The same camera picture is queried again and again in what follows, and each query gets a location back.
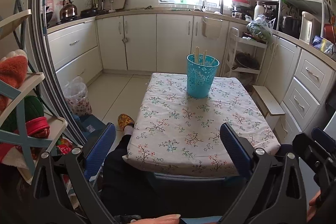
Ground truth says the white electric kettle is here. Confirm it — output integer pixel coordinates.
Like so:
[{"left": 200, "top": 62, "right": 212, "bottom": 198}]
[{"left": 299, "top": 11, "right": 321, "bottom": 44}]

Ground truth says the steel kettle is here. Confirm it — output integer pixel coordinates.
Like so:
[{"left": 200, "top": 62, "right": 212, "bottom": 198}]
[{"left": 60, "top": 0, "right": 77, "bottom": 20}]

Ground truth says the person right hand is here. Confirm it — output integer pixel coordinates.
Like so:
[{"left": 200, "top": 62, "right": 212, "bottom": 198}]
[{"left": 306, "top": 190, "right": 321, "bottom": 223}]

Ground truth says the floral white tablecloth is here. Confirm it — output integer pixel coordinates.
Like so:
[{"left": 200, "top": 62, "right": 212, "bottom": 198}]
[{"left": 124, "top": 73, "right": 280, "bottom": 177}]

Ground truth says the white storage rack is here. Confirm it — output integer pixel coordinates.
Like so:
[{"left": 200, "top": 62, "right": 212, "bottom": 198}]
[{"left": 221, "top": 27, "right": 268, "bottom": 87}]

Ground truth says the blue box on floor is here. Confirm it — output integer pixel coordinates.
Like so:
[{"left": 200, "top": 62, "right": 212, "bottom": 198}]
[{"left": 72, "top": 114, "right": 106, "bottom": 139}]

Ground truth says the yellow patterned slipper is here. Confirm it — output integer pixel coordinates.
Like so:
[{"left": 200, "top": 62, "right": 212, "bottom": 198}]
[{"left": 117, "top": 114, "right": 135, "bottom": 131}]

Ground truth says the green vegetables plastic bag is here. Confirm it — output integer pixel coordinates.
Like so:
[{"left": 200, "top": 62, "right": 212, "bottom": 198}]
[{"left": 247, "top": 15, "right": 275, "bottom": 43}]

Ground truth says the floral trash bin with bag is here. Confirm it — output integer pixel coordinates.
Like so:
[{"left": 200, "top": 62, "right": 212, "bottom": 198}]
[{"left": 63, "top": 76, "right": 92, "bottom": 117}]

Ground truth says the white wooden step stool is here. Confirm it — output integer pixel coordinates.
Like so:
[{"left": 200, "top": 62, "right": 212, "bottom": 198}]
[{"left": 252, "top": 85, "right": 285, "bottom": 130}]

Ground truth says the black wok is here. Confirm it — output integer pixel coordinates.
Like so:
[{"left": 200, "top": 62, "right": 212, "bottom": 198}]
[{"left": 45, "top": 6, "right": 54, "bottom": 27}]

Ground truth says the teal perforated plastic basket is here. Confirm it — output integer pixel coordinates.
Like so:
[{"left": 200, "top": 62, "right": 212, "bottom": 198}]
[{"left": 187, "top": 54, "right": 220, "bottom": 98}]

